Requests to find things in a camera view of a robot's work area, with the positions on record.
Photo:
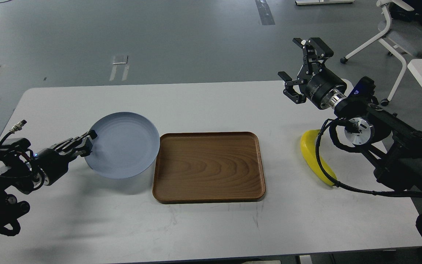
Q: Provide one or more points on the brown wooden tray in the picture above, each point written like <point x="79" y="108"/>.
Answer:
<point x="208" y="167"/>

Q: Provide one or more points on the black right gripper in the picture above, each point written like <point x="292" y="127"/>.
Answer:
<point x="314" y="79"/>

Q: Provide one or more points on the yellow banana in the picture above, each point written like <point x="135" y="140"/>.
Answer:
<point x="307" y="148"/>

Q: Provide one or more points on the light blue round plate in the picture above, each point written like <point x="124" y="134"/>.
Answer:
<point x="126" y="145"/>

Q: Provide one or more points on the white table base bar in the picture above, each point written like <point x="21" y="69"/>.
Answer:
<point x="319" y="2"/>

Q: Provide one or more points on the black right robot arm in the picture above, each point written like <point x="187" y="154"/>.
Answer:
<point x="361" y="125"/>

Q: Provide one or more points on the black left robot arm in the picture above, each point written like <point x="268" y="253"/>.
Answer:
<point x="28" y="171"/>

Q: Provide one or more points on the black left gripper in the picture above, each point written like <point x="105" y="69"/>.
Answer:
<point x="52" y="165"/>

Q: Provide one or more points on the white grey office chair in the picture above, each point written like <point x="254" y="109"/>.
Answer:
<point x="394" y="34"/>

